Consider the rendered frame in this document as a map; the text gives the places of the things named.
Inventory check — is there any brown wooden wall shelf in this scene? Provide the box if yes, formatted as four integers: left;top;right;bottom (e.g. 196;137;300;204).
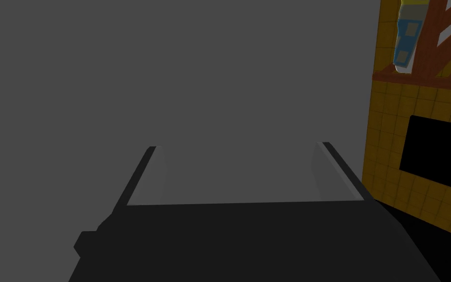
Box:
372;0;451;93

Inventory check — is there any black wall panel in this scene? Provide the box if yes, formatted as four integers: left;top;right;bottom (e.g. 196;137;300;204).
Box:
398;115;451;196

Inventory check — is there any blue and yellow bottle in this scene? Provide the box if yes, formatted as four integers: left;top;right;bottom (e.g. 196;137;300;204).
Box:
392;0;430;75

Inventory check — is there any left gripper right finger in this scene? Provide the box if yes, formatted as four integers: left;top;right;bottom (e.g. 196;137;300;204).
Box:
311;141;375;202

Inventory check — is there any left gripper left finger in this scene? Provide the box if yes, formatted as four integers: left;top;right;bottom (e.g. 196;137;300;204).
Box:
115;145;167;207

